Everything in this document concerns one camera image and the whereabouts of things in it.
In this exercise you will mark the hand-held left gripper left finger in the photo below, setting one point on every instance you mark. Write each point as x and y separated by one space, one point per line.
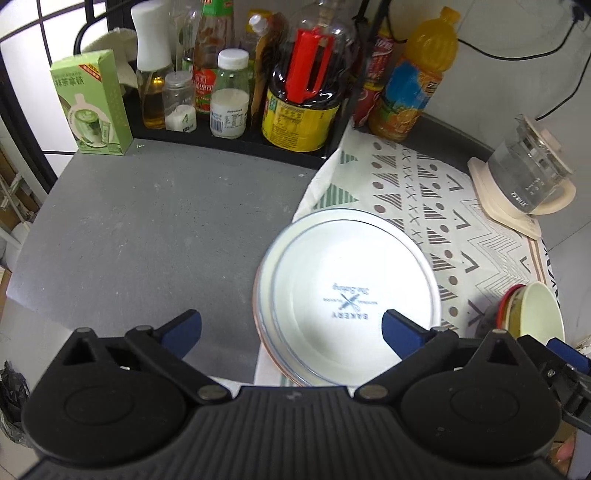
182 330

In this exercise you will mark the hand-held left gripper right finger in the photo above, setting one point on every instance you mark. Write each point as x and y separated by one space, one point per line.
401 332

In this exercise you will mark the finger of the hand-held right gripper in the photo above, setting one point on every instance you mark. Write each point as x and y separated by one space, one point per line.
568 353

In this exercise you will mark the yellow and red bowls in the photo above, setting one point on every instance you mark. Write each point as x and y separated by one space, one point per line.
538 314

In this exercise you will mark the white printed plate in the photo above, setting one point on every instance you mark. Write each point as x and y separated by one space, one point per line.
351 277

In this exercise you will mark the red bowl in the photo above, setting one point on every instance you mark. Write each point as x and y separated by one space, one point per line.
505 302

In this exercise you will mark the white rimmed plate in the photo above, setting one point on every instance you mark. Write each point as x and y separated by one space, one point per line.
262 295

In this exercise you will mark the patterned cloth mat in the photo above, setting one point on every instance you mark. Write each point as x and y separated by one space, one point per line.
406 184

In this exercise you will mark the cream kettle base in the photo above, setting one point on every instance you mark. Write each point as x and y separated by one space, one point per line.
494 198

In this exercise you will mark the black plastic bag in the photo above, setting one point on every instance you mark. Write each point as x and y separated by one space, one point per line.
14 406

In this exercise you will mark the black metal rack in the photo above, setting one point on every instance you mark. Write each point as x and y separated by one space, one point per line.
207 144

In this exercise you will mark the small salt jar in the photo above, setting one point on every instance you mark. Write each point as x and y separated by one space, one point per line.
180 106

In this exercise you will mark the white milk bottle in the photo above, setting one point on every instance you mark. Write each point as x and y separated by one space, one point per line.
228 106

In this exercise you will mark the green tea box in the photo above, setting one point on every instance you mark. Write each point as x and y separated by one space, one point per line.
92 106

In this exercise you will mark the orange juice bottle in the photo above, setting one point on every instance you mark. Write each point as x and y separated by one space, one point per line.
411 87

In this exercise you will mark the oil bottle white cap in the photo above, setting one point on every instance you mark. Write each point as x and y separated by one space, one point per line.
152 55

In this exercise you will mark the yellow cap bottle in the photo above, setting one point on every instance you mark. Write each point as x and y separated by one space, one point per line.
259 55

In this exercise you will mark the white cloth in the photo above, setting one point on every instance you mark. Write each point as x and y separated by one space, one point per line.
117 50

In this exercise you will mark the clear glass bottle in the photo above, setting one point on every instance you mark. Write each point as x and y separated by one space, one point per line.
187 32

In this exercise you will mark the black metal frame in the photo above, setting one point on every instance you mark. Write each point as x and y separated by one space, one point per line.
18 106

